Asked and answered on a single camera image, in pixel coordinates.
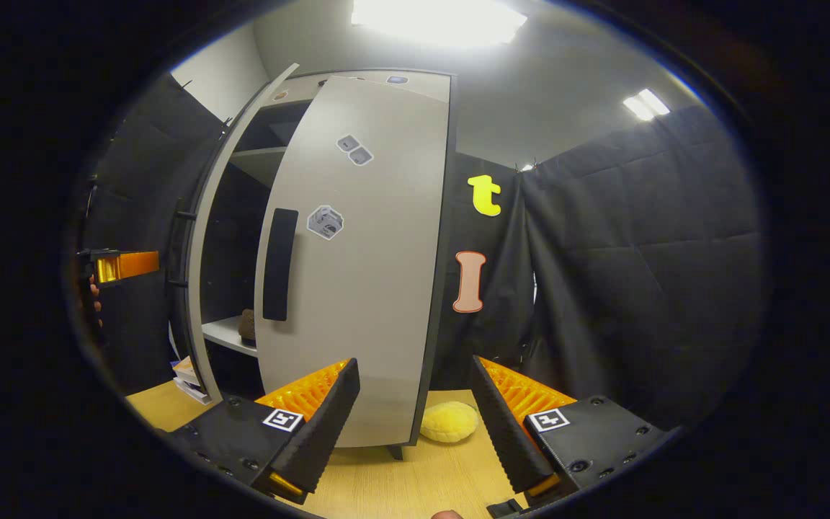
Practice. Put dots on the large ceiling light panel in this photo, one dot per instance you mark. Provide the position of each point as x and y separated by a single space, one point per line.
436 20

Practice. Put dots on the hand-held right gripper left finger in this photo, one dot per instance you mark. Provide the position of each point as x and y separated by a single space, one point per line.
325 432

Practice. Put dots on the yellow round cushion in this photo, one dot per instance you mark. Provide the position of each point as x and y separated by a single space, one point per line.
449 422

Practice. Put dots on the grey cabinet drawer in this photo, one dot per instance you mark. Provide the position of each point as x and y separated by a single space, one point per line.
426 85

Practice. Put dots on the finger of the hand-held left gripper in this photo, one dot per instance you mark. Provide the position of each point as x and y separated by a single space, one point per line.
127 265

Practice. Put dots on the grey cabinet door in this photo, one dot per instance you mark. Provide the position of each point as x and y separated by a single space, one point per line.
197 317
372 288

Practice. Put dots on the black backdrop cloth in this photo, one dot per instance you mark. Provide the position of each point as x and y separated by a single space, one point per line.
638 274
134 180

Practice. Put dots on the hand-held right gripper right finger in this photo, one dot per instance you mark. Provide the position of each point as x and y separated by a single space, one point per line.
505 432

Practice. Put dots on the grey shoe cabinet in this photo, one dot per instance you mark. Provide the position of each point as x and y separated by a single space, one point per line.
253 162

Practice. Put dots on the small ceiling light panel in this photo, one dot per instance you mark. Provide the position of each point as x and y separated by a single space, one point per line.
645 105

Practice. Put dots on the brown fuzzy shoe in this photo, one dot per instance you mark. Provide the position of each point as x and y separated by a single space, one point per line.
247 326

